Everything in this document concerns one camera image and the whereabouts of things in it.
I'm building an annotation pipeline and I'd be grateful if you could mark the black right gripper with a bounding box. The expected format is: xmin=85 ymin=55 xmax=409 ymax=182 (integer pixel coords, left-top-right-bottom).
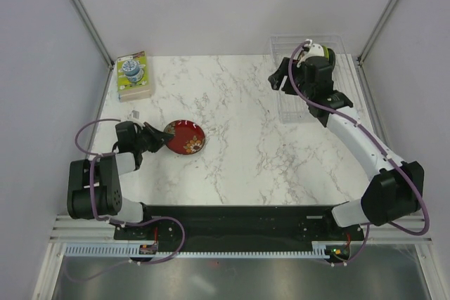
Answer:
xmin=269 ymin=57 xmax=314 ymax=100

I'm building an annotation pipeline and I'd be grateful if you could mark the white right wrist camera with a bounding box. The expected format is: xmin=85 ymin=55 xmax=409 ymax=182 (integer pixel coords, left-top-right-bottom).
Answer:
xmin=298 ymin=39 xmax=328 ymax=67

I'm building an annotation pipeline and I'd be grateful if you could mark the green box with wooden base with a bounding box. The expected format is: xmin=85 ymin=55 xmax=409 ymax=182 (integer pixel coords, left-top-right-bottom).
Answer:
xmin=116 ymin=51 xmax=152 ymax=103

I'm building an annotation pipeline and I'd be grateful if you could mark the white wire dish rack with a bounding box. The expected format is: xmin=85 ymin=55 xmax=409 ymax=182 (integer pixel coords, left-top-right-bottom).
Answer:
xmin=268 ymin=39 xmax=354 ymax=126

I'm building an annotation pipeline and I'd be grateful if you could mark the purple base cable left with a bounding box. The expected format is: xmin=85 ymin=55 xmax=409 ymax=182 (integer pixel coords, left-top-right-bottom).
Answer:
xmin=122 ymin=218 xmax=187 ymax=268

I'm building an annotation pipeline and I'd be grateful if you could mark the aluminium frame post right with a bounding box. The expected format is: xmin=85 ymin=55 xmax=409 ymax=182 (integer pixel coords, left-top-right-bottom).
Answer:
xmin=356 ymin=0 xmax=401 ymax=66

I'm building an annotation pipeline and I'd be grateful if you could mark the aluminium frame post left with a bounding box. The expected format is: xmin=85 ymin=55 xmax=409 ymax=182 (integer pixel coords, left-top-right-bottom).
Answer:
xmin=70 ymin=0 xmax=114 ymax=70

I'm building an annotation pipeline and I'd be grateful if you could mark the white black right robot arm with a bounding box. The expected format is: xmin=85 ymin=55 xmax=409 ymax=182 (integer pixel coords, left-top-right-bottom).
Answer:
xmin=268 ymin=56 xmax=430 ymax=240

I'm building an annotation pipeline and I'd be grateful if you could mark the dark green plate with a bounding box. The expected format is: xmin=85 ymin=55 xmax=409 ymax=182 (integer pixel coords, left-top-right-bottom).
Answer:
xmin=328 ymin=48 xmax=336 ymax=71

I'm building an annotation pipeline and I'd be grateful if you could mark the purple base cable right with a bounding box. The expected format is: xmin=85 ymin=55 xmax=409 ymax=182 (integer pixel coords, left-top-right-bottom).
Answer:
xmin=325 ymin=222 xmax=370 ymax=268

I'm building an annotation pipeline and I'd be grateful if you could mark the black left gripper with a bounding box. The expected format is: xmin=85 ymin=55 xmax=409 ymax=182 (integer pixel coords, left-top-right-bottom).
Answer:
xmin=134 ymin=122 xmax=173 ymax=152

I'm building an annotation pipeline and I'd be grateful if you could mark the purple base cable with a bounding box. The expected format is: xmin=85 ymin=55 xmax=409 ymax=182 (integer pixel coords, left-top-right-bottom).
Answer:
xmin=325 ymin=222 xmax=370 ymax=268
xmin=122 ymin=218 xmax=187 ymax=268

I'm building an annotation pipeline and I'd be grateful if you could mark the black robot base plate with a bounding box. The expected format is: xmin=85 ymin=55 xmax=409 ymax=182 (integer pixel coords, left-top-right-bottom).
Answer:
xmin=114 ymin=206 xmax=364 ymax=251

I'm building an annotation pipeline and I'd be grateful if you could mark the aluminium rail front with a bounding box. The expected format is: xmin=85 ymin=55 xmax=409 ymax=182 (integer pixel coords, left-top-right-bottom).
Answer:
xmin=49 ymin=216 xmax=432 ymax=244

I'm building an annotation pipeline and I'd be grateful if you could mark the aluminium frame post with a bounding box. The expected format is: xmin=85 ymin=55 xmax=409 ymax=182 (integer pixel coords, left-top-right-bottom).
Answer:
xmin=70 ymin=0 xmax=114 ymax=70
xmin=356 ymin=0 xmax=401 ymax=66

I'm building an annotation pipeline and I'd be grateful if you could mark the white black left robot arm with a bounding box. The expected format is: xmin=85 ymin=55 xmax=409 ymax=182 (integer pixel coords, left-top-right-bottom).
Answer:
xmin=67 ymin=118 xmax=174 ymax=239

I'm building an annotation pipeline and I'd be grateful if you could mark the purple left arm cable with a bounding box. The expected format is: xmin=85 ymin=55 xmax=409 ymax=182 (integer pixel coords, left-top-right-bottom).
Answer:
xmin=75 ymin=118 xmax=122 ymax=222

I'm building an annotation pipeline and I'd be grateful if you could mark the red floral plate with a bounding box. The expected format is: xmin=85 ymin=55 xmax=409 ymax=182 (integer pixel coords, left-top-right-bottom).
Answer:
xmin=164 ymin=119 xmax=206 ymax=155

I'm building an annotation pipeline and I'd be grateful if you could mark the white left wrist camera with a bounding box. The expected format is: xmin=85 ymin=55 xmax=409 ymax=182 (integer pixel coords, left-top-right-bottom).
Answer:
xmin=128 ymin=110 xmax=140 ymax=119

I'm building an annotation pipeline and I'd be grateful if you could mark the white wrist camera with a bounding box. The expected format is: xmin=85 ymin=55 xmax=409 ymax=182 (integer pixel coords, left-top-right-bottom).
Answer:
xmin=298 ymin=39 xmax=328 ymax=67
xmin=128 ymin=110 xmax=140 ymax=119

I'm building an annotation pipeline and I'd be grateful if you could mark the lime green plate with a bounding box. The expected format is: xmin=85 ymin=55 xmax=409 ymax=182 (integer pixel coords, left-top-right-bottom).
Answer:
xmin=321 ymin=45 xmax=330 ymax=59

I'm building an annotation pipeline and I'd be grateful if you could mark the white slotted cable duct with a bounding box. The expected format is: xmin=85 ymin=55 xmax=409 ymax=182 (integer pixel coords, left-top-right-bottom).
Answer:
xmin=64 ymin=242 xmax=349 ymax=259

